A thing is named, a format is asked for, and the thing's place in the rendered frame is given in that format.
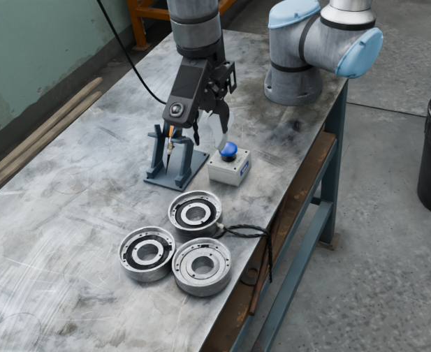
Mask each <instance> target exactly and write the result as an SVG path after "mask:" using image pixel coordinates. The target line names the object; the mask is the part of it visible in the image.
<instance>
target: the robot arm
mask: <svg viewBox="0 0 431 352"><path fill-rule="evenodd" d="M167 3H168V11H169V15H170V22H171V26H172V30H173V38H174V41H175V44H176V48H177V52H178V53H179V54H180V55H182V56H183V58H182V61H181V63H180V67H179V69H178V72H177V75H176V77H175V81H174V83H173V86H172V89H171V91H170V94H169V97H168V100H167V103H166V106H165V108H164V111H163V114H162V118H163V119H164V120H165V121H166V122H167V123H168V124H169V125H171V126H176V127H180V128H184V129H185V131H186V132H187V134H188V135H189V137H190V138H191V139H192V141H193V143H194V144H195V145H196V146H199V144H200V137H199V134H198V122H199V120H200V118H201V116H202V114H203V111H206V113H209V112H210V111H211V110H212V113H211V114H210V116H209V117H208V118H207V122H208V124H209V126H210V127H211V129H212V137H213V138H214V147H215V148H217V149H218V150H219V151H220V152H221V151H222V150H223V148H224V147H225V145H226V142H227V138H228V132H229V130H230V128H231V125H232V123H233V120H234V116H233V113H232V112H230V110H229V106H228V104H227V103H226V102H225V101H224V97H225V95H227V92H228V86H229V90H230V94H232V93H233V92H234V90H235V89H236V88H237V82H236V74H235V62H234V61H229V60H226V57H225V49H224V36H223V29H222V28H221V24H220V17H219V4H218V0H167ZM371 5H372V0H330V3H329V4H328V5H327V6H326V7H325V8H323V9H322V10H321V12H320V11H319V10H320V9H321V7H320V5H319V2H318V1H317V0H286V1H283V2H281V3H279V4H277V5H276V6H274V7H273V8H272V9H271V11H270V14H269V25H268V28H269V34H270V66H269V69H268V73H267V75H266V78H265V82H264V92H265V95H266V96H267V97H268V98H269V99H270V100H271V101H273V102H275V103H278V104H280V105H289V106H296V105H304V104H308V103H311V102H313V101H315V100H316V99H317V98H318V97H319V96H320V95H321V94H322V92H323V78H322V75H321V72H320V68H321V69H323V70H325V71H329V72H331V73H334V74H335V75H337V76H342V77H346V78H349V79H355V78H359V77H360V76H362V75H363V74H364V73H365V72H366V71H367V70H368V69H369V68H370V66H371V65H372V64H373V63H374V61H375V59H376V58H377V56H378V54H379V51H380V49H381V46H382V43H383V34H382V32H381V30H379V29H378V28H374V26H375V22H376V18H377V15H376V13H375V12H374V11H373V10H372V9H371ZM226 64H229V66H228V67H226V66H224V65H226ZM232 72H233V78H234V83H233V84H232V86H231V73H232Z"/></svg>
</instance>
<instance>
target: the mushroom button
mask: <svg viewBox="0 0 431 352"><path fill-rule="evenodd" d="M237 151H238V147H237V146H236V144H234V143H232V142H227V143H226V145H225V147H224V148H223V150H222V151H221V152H220V151H219V154H220V155H222V156H226V157H227V158H230V157H231V156H233V155H235V154H236V153H237Z"/></svg>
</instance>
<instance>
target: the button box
mask: <svg viewBox="0 0 431 352"><path fill-rule="evenodd" d="M250 168H251V151H249V150H245V149H240V148H238V151H237V153H236V154H235V155H233V156H231V157H230V158H227V157H226V156H222V155H220V154H219V150H217V151H216V152H215V153H214V155H213V156H212V158H211V159H210V160H209V161H208V163H207V170H208V175H209V179H211V180H214V181H217V182H222V183H224V184H229V185H232V186H236V187H239V185H240V184H241V182H242V181H243V179H244V177H245V176H246V174H247V173H248V171H249V169H250Z"/></svg>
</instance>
